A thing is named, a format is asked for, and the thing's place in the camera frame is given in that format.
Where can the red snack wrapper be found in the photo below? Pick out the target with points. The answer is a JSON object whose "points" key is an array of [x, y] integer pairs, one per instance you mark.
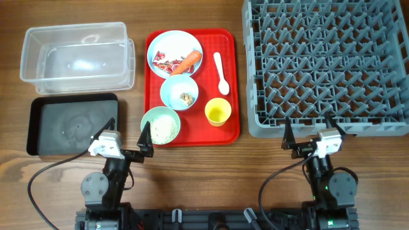
{"points": [[168, 62]]}

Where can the light blue bowl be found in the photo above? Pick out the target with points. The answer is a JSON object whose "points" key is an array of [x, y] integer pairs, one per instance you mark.
{"points": [[173, 87]]}

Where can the red serving tray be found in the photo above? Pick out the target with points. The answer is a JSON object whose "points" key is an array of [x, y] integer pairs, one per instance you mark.
{"points": [[195, 128]]}

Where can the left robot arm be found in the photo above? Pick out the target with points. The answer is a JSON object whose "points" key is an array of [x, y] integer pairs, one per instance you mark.
{"points": [[103, 190]]}

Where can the green bowl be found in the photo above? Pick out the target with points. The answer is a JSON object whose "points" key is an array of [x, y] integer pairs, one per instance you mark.
{"points": [[158, 111]]}

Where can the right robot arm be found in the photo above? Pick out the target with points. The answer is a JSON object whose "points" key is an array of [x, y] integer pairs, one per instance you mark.
{"points": [[333, 188]]}

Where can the white rice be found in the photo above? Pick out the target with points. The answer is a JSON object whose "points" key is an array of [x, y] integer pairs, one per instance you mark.
{"points": [[164, 129]]}

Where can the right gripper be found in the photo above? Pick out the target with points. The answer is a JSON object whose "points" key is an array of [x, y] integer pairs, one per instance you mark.
{"points": [[305, 150]]}

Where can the light blue plate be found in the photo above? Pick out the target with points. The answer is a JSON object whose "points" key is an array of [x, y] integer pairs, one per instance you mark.
{"points": [[170, 42]]}

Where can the brown food scrap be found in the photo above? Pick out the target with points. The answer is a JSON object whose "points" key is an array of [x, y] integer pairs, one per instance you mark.
{"points": [[187, 99]]}

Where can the orange carrot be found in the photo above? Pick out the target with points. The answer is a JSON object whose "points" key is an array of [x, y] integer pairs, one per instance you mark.
{"points": [[190, 60]]}

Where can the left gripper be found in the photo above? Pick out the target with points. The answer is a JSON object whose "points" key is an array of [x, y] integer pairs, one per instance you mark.
{"points": [[143, 143]]}

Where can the grey dishwasher rack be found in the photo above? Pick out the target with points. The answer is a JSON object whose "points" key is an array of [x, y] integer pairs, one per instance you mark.
{"points": [[306, 59]]}

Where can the white plastic spoon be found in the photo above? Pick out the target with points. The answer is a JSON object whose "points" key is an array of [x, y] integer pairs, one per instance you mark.
{"points": [[223, 85]]}

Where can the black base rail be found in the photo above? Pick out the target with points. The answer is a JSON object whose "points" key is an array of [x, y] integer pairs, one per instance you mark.
{"points": [[283, 218]]}

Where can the yellow cup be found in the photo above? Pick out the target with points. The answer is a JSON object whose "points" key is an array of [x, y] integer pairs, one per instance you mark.
{"points": [[217, 111]]}

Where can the clear plastic bin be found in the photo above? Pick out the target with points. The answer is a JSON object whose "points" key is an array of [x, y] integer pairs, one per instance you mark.
{"points": [[78, 58]]}

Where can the black tray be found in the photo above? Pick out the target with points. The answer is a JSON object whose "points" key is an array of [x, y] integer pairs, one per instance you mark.
{"points": [[63, 125]]}

